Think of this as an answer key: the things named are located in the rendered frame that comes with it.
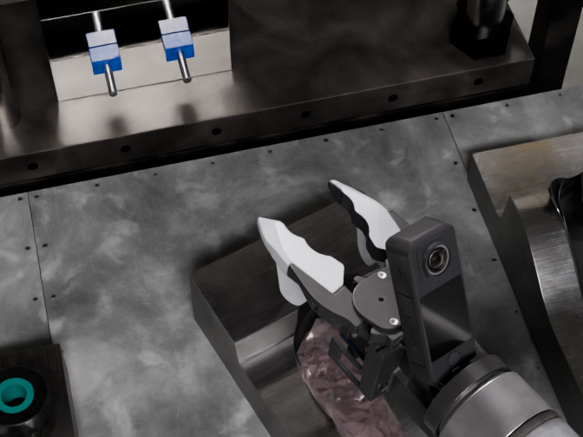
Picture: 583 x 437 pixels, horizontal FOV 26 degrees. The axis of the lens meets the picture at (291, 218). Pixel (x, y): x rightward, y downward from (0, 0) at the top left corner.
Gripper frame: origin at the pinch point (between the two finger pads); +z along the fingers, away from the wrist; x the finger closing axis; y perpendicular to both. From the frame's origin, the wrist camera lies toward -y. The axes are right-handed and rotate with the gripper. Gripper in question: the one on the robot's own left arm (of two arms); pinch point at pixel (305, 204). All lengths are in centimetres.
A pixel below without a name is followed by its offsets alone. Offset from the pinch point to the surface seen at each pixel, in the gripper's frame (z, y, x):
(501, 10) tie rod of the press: 44, 48, 80
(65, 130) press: 71, 65, 19
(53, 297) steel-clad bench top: 46, 66, 2
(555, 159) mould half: 19, 51, 67
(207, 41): 67, 54, 42
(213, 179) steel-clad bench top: 49, 62, 31
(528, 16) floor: 96, 124, 163
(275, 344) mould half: 19, 56, 18
